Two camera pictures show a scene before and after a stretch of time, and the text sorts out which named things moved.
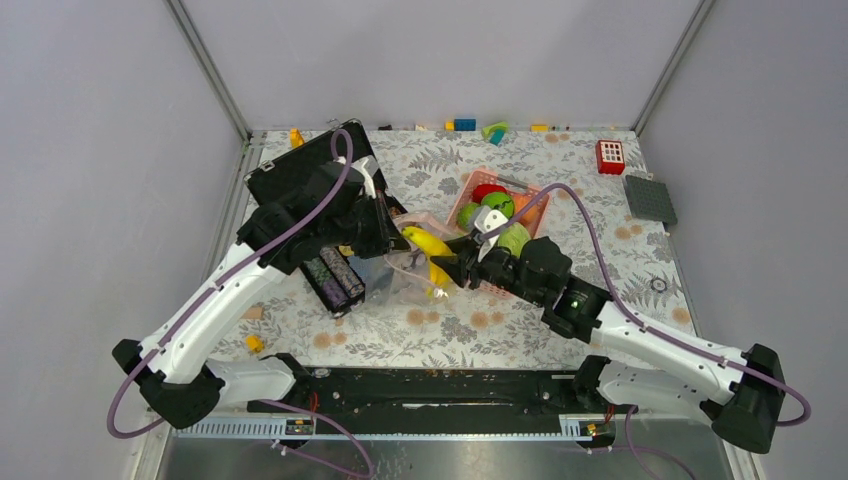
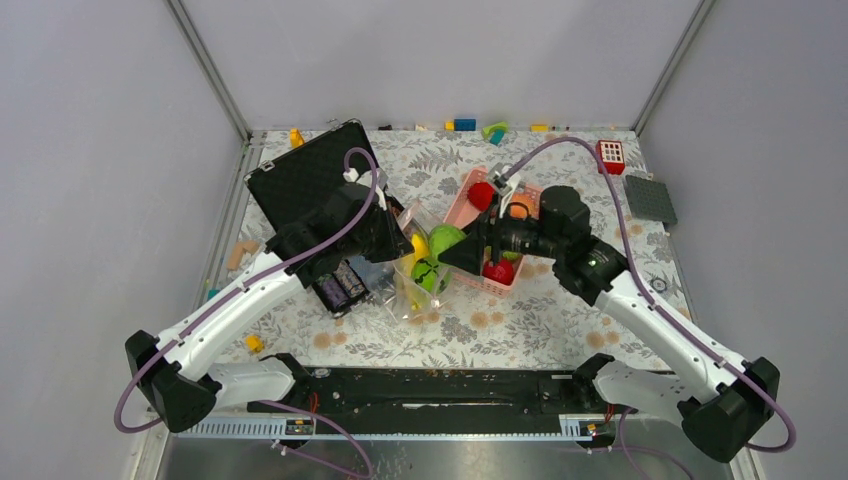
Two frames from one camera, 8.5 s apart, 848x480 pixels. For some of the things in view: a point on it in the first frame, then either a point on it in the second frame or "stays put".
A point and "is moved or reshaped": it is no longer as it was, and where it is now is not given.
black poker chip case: x=338 y=276 stays put
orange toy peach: x=531 y=215 stays put
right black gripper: x=458 y=266 to x=470 y=253
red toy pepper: x=484 y=189 stays put
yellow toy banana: x=432 y=247 to x=406 y=264
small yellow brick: x=254 y=343 stays put
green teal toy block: x=495 y=132 stays put
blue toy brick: x=465 y=124 stays put
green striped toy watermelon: x=499 y=201 is moved or reshaped
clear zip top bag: x=406 y=274 is moved or reshaped
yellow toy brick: x=296 y=139 stays put
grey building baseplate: x=650 y=200 stays put
